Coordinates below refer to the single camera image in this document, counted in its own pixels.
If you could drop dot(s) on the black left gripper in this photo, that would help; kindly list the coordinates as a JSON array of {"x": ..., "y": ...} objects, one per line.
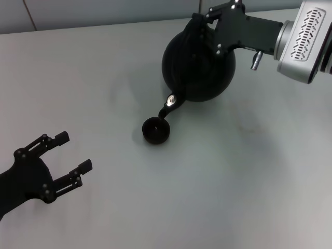
[{"x": 28, "y": 176}]

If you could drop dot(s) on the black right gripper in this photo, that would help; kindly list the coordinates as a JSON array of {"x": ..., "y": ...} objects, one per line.
[{"x": 241, "y": 28}]

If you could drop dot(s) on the dark round teapot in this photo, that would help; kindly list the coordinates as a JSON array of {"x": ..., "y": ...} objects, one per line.
[{"x": 197, "y": 77}]

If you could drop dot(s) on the small dark teacup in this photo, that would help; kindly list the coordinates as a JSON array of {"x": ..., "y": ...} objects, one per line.
[{"x": 155, "y": 138}]

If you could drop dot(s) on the silver metal connector plug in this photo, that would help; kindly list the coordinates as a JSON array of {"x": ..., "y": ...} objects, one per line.
[{"x": 256, "y": 61}]

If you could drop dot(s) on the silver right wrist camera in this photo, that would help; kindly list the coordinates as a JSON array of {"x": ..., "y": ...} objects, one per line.
[{"x": 306, "y": 33}]

